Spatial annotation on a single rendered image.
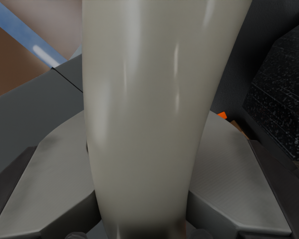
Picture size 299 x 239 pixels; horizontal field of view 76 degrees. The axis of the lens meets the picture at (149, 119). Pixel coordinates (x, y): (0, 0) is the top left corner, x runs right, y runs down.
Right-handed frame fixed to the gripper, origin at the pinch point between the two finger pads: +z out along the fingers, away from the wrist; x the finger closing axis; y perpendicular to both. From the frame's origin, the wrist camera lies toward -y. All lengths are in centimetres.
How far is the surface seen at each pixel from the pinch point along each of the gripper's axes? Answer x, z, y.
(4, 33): -67, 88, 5
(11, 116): -24.9, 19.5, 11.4
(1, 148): -23.1, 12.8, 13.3
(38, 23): -50, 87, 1
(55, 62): -46, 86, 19
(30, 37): -55, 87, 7
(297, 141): 37, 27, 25
